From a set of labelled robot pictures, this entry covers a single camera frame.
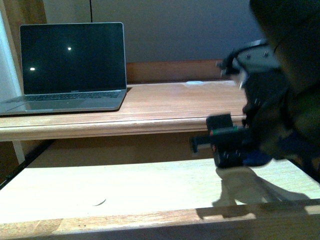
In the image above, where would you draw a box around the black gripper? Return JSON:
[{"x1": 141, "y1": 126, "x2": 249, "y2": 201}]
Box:
[{"x1": 189, "y1": 114, "x2": 249, "y2": 168}]

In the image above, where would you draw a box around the wooden pull-out desk drawer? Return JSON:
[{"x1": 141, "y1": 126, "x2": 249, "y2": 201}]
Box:
[{"x1": 0, "y1": 141, "x2": 320, "y2": 240}]

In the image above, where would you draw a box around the dark grey computer mouse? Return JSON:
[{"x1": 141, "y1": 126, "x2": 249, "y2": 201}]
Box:
[{"x1": 242, "y1": 150, "x2": 272, "y2": 167}]

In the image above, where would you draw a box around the white round desk grommet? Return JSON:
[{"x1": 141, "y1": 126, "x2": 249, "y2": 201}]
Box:
[{"x1": 185, "y1": 80, "x2": 204, "y2": 86}]

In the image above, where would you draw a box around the grey open laptop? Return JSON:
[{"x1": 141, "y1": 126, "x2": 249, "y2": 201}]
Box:
[{"x1": 0, "y1": 22, "x2": 127, "y2": 116}]

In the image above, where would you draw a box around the wooden desk back rail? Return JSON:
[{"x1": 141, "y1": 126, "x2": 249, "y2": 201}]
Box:
[{"x1": 126, "y1": 59, "x2": 228, "y2": 84}]

